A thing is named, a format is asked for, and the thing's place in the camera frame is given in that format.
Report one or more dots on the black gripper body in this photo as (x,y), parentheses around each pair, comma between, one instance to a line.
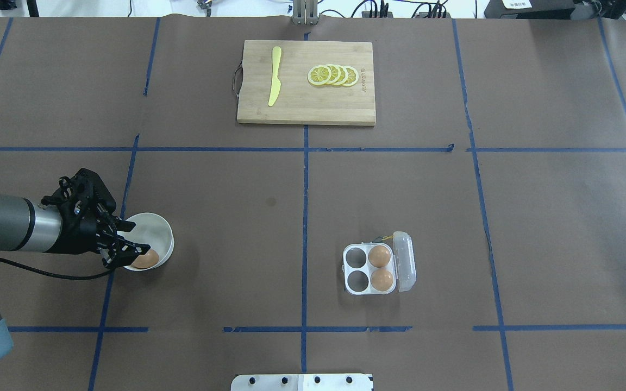
(75,233)

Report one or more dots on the white bowl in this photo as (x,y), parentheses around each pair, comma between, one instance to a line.
(154,230)

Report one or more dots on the brown egg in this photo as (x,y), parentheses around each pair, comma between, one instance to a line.
(146,261)
(382,280)
(379,256)

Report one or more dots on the yellow plastic knife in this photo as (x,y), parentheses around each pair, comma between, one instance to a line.
(275,87)

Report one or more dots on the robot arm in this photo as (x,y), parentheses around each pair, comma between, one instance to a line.
(30,227)

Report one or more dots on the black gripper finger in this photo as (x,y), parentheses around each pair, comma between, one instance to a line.
(120,225)
(121,253)

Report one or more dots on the wooden cutting board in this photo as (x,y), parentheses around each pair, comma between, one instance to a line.
(299,103)

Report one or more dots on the clear plastic egg box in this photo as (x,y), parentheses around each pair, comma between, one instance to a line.
(357,271)

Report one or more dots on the lemon slice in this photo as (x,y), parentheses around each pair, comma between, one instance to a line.
(334,72)
(319,75)
(342,75)
(352,76)

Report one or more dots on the aluminium frame post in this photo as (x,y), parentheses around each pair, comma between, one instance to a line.
(305,12)

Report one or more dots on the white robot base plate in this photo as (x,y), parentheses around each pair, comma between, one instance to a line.
(333,381)

